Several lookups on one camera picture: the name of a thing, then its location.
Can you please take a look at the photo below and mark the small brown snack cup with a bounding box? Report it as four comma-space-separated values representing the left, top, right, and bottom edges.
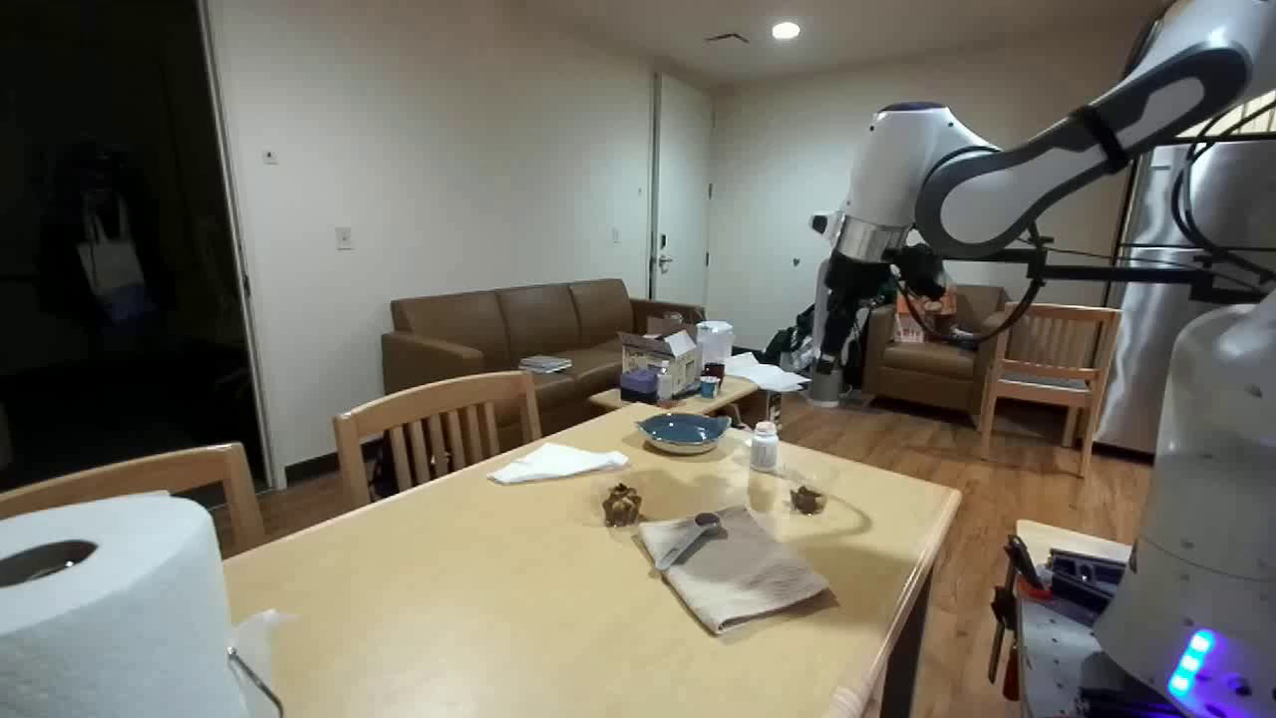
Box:
789, 488, 827, 515

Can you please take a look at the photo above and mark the small white bottle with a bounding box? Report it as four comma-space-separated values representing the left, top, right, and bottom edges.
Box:
749, 419, 782, 473

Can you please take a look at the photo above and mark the near wooden chair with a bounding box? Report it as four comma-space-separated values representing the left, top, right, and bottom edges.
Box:
0, 441, 269, 550

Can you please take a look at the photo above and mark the brown armchair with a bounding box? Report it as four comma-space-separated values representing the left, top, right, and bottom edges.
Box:
860, 282, 1009, 415

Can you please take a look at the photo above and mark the blue bowl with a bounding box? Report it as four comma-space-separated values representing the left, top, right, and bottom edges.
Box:
638, 415, 726, 455

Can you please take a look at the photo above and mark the brown leather sofa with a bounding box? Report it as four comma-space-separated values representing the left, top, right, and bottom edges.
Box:
383, 278, 705, 429

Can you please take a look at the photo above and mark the grey plastic spoon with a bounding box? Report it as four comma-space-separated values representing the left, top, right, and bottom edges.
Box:
653, 515, 726, 576

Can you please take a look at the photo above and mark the wooden side chair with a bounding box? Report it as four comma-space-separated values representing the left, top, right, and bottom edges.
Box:
979, 303, 1122, 472

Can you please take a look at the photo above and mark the tissue box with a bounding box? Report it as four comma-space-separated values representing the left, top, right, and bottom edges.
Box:
620, 332, 701, 402

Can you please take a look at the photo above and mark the white napkin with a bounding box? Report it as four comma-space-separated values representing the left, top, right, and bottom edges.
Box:
493, 441, 628, 488

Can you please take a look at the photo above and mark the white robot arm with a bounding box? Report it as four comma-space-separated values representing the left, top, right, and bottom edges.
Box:
828, 0, 1276, 718

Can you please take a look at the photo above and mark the white door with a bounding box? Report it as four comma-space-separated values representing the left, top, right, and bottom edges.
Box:
650, 76, 711, 303

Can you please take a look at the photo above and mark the black camera boom stand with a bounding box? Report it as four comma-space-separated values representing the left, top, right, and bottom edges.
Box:
985, 237, 1276, 303

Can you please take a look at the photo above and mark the white paper towel roll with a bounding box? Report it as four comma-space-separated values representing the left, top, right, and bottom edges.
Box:
0, 496, 248, 718

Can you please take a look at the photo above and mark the cluttered tool tray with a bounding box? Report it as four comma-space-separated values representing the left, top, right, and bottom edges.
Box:
991, 517, 1161, 718

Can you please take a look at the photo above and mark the clear cup with nuts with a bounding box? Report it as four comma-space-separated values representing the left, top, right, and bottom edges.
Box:
602, 484, 642, 525

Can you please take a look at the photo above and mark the far wooden chair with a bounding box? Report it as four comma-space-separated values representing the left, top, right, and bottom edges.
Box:
335, 370, 541, 505

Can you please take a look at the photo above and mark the wooden coffee table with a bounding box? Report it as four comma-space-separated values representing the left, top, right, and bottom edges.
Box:
589, 375, 765, 423

